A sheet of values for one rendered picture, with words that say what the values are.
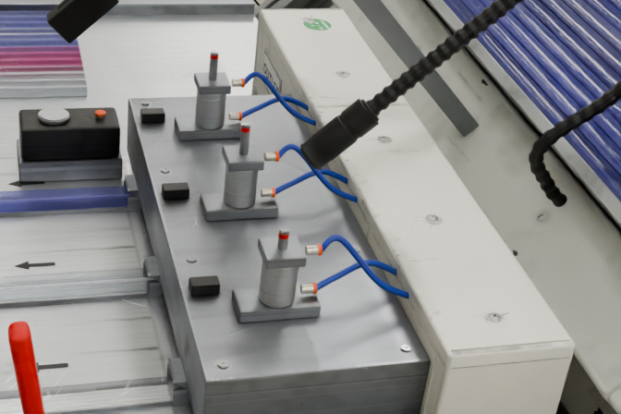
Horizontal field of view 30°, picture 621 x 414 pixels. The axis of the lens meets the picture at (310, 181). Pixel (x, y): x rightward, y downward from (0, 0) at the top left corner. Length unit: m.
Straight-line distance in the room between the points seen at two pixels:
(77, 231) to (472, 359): 0.34
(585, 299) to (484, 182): 0.15
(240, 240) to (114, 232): 0.14
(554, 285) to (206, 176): 0.25
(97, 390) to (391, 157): 0.27
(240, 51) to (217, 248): 0.44
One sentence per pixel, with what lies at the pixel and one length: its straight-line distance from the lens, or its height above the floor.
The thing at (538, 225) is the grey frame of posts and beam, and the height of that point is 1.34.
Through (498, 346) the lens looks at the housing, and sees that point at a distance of 0.68.
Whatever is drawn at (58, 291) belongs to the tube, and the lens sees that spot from 0.80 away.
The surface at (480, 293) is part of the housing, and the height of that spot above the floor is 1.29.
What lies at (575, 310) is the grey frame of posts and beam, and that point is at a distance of 0.75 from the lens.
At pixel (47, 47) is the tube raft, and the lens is 1.13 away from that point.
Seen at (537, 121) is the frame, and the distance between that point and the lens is 0.82.
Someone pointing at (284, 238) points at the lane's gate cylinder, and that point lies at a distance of 0.68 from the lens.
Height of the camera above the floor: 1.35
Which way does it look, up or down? 8 degrees down
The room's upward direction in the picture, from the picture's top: 52 degrees clockwise
